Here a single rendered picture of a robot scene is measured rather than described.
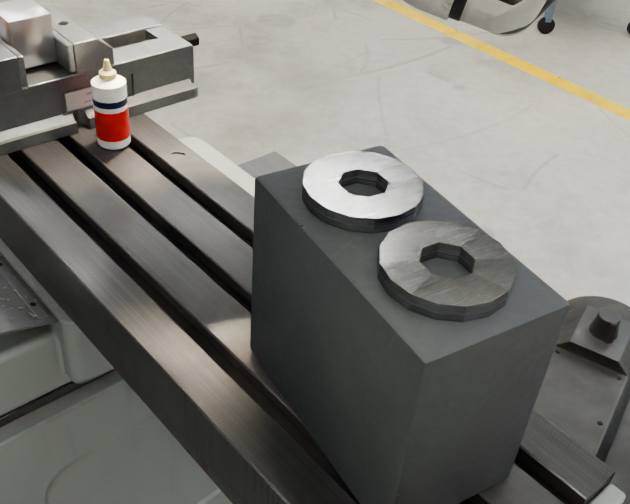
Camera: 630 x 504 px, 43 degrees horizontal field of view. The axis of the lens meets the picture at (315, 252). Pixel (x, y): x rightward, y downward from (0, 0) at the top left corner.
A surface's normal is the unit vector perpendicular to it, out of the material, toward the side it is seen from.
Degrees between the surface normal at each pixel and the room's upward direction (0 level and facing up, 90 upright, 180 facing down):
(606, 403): 0
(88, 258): 0
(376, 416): 90
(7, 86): 90
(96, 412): 90
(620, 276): 0
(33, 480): 90
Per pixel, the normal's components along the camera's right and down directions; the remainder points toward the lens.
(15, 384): 0.66, 0.51
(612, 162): 0.07, -0.78
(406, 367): -0.86, 0.27
